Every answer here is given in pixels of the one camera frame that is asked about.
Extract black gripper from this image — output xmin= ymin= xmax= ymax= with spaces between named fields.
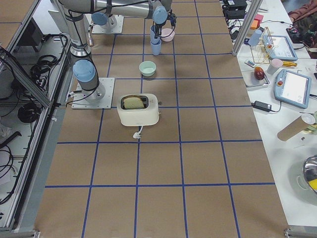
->
xmin=154 ymin=23 xmax=161 ymax=38

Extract blue cup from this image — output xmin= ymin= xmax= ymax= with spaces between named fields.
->
xmin=248 ymin=29 xmax=262 ymax=47
xmin=151 ymin=40 xmax=161 ymax=56
xmin=150 ymin=25 xmax=161 ymax=45

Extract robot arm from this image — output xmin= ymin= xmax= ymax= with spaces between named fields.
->
xmin=58 ymin=0 xmax=176 ymax=109
xmin=91 ymin=12 xmax=117 ymax=29

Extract pink bowl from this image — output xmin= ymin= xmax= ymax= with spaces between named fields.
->
xmin=161 ymin=28 xmax=175 ymax=42

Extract mint green bowl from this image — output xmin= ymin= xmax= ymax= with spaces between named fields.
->
xmin=139 ymin=60 xmax=157 ymax=77

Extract bread slice in toaster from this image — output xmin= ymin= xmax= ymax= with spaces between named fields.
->
xmin=123 ymin=96 xmax=144 ymax=109

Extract cream white toaster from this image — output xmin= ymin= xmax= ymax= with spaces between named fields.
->
xmin=117 ymin=94 xmax=159 ymax=126

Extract blue cup on rack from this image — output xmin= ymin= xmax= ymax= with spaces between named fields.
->
xmin=248 ymin=29 xmax=262 ymax=47

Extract white metal tray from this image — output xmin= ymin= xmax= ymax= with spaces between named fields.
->
xmin=242 ymin=70 xmax=270 ymax=89

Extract red yellow mango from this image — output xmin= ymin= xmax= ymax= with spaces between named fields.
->
xmin=254 ymin=66 xmax=265 ymax=80

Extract teach pendant tablet far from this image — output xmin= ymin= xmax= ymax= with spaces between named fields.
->
xmin=262 ymin=35 xmax=298 ymax=61

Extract teach pendant tablet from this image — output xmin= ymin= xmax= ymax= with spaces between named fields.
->
xmin=273 ymin=69 xmax=312 ymax=109
xmin=262 ymin=35 xmax=298 ymax=61

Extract pink cup on desk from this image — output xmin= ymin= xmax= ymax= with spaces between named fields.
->
xmin=266 ymin=59 xmax=283 ymax=75

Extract black power adapter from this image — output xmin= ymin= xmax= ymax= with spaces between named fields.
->
xmin=251 ymin=101 xmax=271 ymax=112

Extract teach pendant tablet near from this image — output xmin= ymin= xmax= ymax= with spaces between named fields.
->
xmin=273 ymin=69 xmax=312 ymax=109

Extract cardboard tube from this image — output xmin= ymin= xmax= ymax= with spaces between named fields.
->
xmin=277 ymin=113 xmax=316 ymax=141

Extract steel mixing bowl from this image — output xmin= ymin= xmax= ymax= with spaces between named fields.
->
xmin=297 ymin=155 xmax=317 ymax=194

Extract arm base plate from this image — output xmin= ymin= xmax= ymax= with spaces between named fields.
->
xmin=71 ymin=77 xmax=115 ymax=110
xmin=91 ymin=12 xmax=124 ymax=34

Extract aluminium frame post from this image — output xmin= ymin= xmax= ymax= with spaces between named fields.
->
xmin=232 ymin=0 xmax=262 ymax=56

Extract gold wire rack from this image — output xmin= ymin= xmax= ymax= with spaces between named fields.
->
xmin=250 ymin=27 xmax=271 ymax=64

